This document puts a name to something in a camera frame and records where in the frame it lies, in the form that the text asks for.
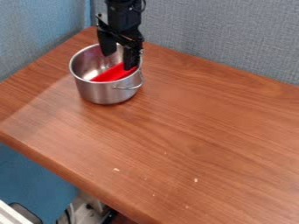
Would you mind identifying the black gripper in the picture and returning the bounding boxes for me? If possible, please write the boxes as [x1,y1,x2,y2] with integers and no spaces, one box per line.
[97,5,145,71]

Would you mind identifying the stainless steel pot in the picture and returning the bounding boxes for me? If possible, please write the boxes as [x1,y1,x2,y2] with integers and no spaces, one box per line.
[69,44,144,105]

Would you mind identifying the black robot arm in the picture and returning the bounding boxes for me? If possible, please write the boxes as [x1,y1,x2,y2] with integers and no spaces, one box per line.
[96,0,145,71]

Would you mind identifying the grey device bottom left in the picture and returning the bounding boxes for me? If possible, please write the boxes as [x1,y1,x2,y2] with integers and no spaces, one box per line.
[0,200,43,224]

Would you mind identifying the red plastic block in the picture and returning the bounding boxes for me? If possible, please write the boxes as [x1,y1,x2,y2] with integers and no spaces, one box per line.
[91,63,136,82]

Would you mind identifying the white box under table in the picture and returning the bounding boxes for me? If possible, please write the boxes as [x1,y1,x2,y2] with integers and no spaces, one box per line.
[55,192,117,224]

